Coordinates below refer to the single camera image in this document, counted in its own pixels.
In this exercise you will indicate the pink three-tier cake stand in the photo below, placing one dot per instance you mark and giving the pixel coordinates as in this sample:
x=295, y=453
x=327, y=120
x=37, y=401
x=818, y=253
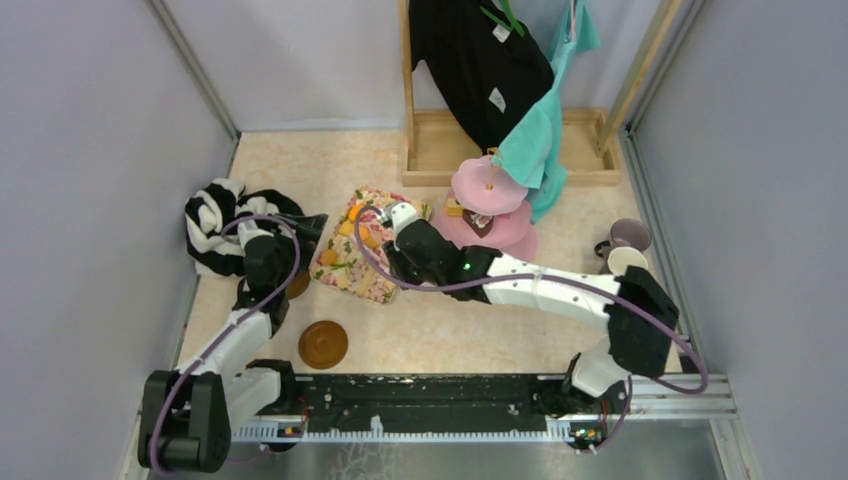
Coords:
x=481, y=186

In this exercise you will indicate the yellow cake slice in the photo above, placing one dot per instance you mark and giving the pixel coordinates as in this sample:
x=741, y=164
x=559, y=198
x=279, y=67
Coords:
x=453, y=208

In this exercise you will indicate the rectangular yellow biscuit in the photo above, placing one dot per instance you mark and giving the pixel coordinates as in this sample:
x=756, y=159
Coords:
x=346, y=229

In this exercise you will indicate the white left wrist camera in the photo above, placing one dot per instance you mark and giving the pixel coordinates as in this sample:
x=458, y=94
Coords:
x=250, y=230

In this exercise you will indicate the grey mug with white interior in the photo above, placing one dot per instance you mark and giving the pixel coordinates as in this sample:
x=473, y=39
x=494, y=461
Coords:
x=619, y=259

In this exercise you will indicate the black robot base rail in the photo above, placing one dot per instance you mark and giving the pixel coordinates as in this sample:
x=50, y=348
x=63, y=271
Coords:
x=509, y=408

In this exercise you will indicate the brown wooden coaster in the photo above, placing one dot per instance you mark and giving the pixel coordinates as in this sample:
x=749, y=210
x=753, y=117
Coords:
x=323, y=345
x=298, y=285

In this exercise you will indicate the black and white striped cloth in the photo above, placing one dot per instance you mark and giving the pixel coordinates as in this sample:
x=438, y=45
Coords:
x=210, y=209

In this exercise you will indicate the teal t-shirt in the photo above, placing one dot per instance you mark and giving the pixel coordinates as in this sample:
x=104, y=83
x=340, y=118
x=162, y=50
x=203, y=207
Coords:
x=530, y=152

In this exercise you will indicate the flower shaped biscuit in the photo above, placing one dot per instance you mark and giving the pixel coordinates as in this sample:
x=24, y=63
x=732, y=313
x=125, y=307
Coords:
x=328, y=257

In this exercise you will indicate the purple mug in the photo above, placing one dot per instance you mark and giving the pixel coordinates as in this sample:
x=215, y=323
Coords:
x=625, y=232

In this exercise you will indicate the floral serving tray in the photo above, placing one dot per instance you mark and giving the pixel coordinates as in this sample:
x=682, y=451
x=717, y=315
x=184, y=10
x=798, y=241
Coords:
x=352, y=273

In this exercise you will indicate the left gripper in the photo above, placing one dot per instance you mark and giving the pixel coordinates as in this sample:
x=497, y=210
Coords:
x=309, y=228

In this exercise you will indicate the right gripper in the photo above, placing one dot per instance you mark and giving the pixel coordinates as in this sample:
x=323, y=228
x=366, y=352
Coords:
x=396, y=258

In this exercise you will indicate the green clothes hanger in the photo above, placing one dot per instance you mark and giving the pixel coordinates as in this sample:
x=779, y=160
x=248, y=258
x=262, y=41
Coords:
x=506, y=19

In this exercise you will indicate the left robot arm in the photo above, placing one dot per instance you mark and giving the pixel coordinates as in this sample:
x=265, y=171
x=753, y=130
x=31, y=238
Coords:
x=190, y=413

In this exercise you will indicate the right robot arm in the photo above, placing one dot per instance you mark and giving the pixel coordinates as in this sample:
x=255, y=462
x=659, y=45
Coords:
x=634, y=312

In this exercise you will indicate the orange fish shaped biscuit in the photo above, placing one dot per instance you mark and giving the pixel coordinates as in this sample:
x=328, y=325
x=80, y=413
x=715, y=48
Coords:
x=354, y=211

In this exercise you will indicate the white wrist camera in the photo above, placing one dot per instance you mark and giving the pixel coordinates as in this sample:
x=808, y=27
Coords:
x=398, y=216
x=250, y=230

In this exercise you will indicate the black t-shirt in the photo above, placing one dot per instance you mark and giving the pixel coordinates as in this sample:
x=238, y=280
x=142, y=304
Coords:
x=488, y=77

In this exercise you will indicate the round ridged biscuit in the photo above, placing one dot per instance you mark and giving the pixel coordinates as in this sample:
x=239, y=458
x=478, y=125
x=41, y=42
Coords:
x=368, y=238

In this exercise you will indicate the chocolate cake slice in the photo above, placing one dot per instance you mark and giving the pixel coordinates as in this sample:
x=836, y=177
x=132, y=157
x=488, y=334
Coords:
x=480, y=224

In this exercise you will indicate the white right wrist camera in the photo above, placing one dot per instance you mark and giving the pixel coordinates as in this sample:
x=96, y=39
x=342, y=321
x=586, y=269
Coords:
x=398, y=216

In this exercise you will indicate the pink clothes hanger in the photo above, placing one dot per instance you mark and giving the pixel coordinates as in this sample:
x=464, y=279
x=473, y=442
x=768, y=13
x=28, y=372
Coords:
x=572, y=17

